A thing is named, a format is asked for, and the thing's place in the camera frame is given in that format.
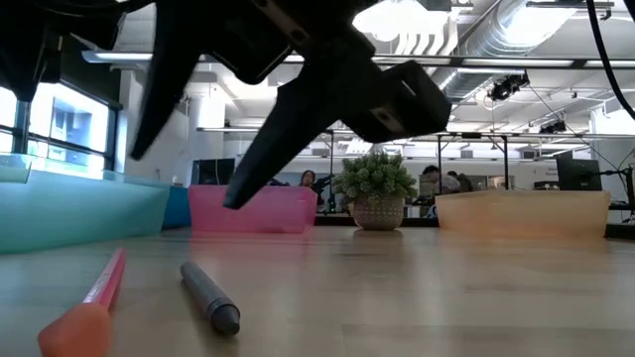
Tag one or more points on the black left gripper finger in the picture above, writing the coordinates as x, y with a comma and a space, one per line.
307, 114
171, 59

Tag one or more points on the grey crayon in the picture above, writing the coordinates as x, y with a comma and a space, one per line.
211, 297

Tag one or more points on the coral pencil with orange eraser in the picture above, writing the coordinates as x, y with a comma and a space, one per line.
74, 332

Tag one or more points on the person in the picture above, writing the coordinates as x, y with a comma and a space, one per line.
441, 183
307, 178
467, 183

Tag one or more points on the green potted plant white pot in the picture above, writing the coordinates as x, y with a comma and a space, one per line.
374, 183

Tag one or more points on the pink plastic bin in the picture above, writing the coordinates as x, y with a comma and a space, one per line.
278, 213

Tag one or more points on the blue plastic bin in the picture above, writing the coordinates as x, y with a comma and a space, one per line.
176, 208

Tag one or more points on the teal plastic bin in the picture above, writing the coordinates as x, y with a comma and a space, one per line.
74, 213

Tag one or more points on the black beam with light strips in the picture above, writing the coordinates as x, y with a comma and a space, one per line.
579, 63

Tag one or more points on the window with black frame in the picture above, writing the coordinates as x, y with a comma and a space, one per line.
69, 124

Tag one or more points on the black aluminium table frame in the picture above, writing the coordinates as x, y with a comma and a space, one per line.
421, 221

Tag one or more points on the silver ventilation duct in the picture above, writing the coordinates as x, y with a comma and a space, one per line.
496, 35

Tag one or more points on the black ceiling camera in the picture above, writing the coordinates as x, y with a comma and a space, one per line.
553, 127
506, 88

